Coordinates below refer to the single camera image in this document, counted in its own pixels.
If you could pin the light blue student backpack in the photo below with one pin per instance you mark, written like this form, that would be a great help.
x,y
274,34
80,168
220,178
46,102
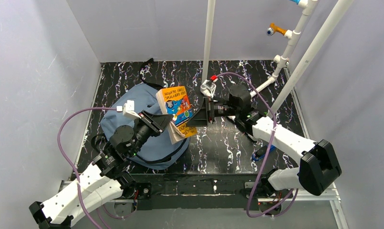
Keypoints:
x,y
157,152

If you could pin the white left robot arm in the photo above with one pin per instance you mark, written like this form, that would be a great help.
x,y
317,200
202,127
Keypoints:
x,y
105,178

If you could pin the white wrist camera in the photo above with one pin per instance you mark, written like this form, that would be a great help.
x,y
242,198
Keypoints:
x,y
208,86
128,110

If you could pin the white pvc pipe frame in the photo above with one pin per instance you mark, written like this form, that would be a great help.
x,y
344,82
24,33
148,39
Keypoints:
x,y
293,37

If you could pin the aluminium rail frame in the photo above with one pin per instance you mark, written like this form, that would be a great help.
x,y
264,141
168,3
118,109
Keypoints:
x,y
272,204

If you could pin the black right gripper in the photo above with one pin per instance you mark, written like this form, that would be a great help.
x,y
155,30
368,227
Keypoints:
x,y
211,110

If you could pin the colourful blue storey book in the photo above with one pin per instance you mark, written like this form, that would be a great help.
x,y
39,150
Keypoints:
x,y
175,101

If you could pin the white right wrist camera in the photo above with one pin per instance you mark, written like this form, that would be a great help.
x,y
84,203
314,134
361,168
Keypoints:
x,y
208,86

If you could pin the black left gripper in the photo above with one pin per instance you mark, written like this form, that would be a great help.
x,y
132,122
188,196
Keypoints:
x,y
154,121

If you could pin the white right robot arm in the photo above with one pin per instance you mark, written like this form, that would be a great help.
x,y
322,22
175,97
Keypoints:
x,y
318,166

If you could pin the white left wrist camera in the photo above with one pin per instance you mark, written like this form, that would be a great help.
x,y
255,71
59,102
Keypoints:
x,y
128,110

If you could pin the orange blue pipe valve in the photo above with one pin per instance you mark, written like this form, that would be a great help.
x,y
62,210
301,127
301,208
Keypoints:
x,y
273,28

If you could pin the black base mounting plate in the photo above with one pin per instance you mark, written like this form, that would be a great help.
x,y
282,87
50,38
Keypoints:
x,y
188,191

